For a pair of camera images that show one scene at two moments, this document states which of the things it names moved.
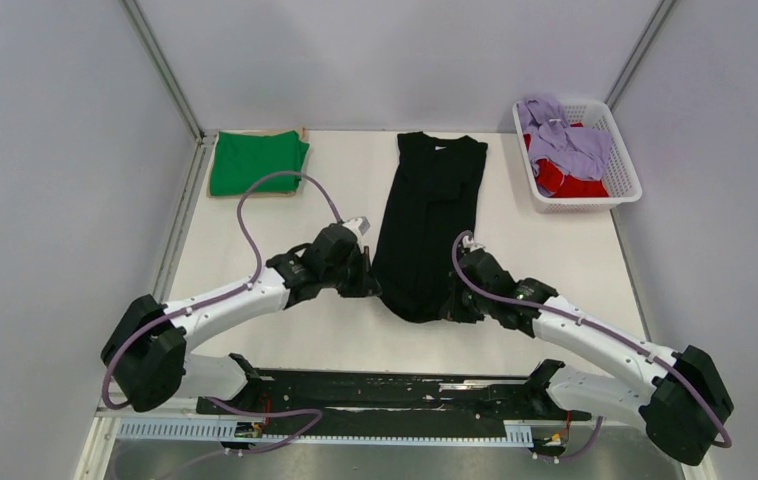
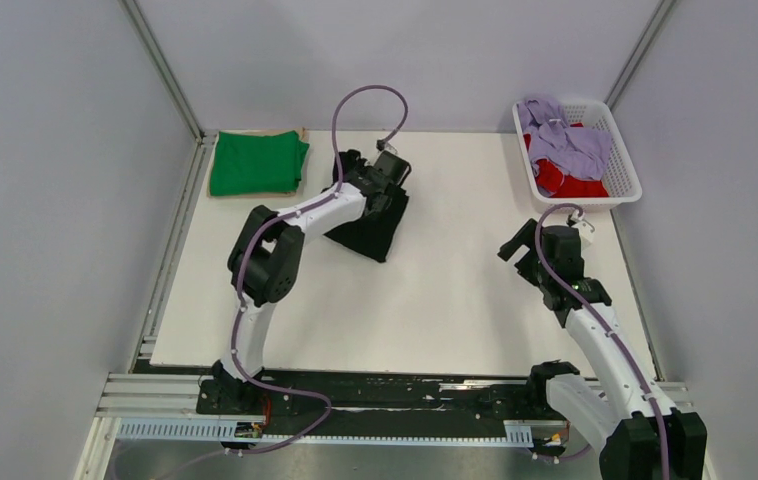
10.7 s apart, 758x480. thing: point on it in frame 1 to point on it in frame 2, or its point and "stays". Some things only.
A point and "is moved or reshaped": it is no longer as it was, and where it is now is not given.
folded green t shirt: x=240 y=159 stays
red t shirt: x=551 y=177 stays
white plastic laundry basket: x=622 y=181 stays
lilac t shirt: x=580 y=152 stays
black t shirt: x=432 y=203 is moved or reshaped
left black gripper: x=366 y=283 to x=361 y=169
